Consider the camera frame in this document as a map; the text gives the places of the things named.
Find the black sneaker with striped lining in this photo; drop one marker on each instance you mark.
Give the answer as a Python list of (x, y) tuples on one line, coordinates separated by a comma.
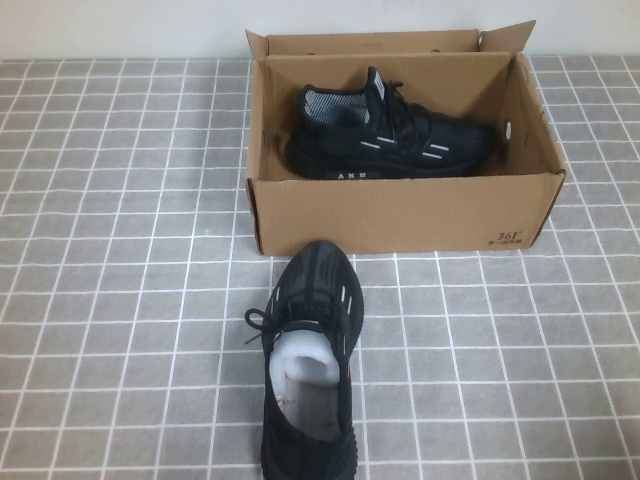
[(350, 150)]

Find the brown cardboard shoe box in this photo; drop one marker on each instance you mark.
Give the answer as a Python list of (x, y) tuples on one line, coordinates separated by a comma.
[(400, 215)]

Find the white foam shoe stuffing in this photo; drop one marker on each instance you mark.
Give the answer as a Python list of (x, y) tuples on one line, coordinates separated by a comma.
[(300, 360)]

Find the black sneaker with bow lace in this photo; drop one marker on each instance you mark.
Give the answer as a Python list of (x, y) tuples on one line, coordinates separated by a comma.
[(312, 280)]

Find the grey checked table cover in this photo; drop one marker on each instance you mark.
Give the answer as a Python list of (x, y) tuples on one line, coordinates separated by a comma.
[(100, 250)]

